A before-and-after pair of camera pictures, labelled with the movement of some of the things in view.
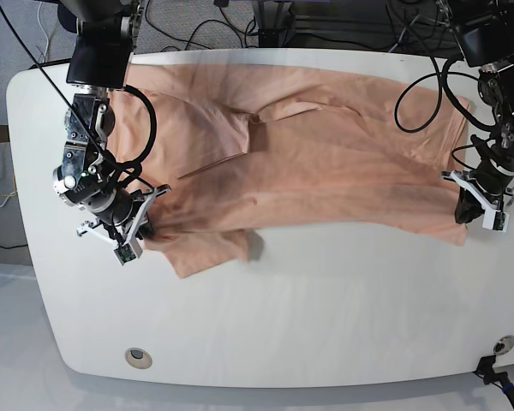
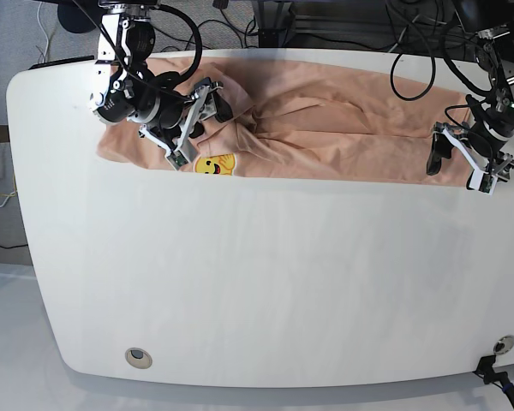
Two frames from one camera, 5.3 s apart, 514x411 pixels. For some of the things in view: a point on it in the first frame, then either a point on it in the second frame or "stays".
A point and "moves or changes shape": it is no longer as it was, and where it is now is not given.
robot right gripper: [125, 220] -> [171, 122]
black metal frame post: [276, 21] stays
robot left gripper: [489, 184] -> [481, 144]
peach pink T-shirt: [245, 147] moves or changes shape
